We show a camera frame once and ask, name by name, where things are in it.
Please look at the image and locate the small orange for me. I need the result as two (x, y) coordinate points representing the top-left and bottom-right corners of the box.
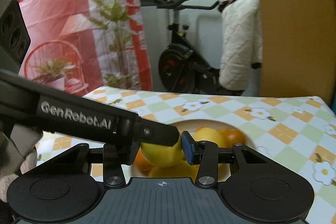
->
(226, 130), (247, 146)

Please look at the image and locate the red printed backdrop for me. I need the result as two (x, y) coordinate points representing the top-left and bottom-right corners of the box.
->
(0, 0), (153, 98)

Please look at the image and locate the pale green round fruit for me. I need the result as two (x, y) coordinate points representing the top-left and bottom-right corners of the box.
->
(140, 139), (184, 168)

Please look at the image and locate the green leafy plant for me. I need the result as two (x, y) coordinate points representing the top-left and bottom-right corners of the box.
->
(89, 0), (142, 90)

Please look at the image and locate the white quilted jacket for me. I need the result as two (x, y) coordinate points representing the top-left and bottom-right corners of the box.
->
(219, 0), (263, 89)

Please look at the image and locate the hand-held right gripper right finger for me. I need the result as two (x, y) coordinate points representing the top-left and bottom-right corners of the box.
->
(182, 131), (265, 186)

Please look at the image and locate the yellow lemon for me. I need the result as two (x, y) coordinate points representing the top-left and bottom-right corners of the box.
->
(194, 127), (223, 148)
(148, 161), (200, 180)

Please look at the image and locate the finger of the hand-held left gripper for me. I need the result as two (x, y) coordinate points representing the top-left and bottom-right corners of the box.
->
(113, 115), (180, 147)

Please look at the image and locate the person's left forearm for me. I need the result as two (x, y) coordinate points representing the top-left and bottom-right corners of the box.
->
(0, 148), (38, 205)

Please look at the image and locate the beige oval plate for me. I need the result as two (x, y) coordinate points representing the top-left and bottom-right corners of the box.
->
(131, 120), (258, 182)

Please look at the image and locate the checkered floral tablecloth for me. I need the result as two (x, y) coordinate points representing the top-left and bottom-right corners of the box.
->
(35, 85), (336, 224)

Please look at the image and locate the brown wooden board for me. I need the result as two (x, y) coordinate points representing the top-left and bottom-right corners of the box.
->
(248, 0), (332, 104)

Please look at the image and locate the black exercise bike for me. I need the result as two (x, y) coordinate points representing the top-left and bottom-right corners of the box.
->
(154, 0), (223, 94)

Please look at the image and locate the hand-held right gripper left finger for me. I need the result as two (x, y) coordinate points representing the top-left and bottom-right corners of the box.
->
(51, 143), (139, 186)

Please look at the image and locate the large orange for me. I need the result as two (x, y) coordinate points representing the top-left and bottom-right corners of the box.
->
(134, 153), (153, 172)

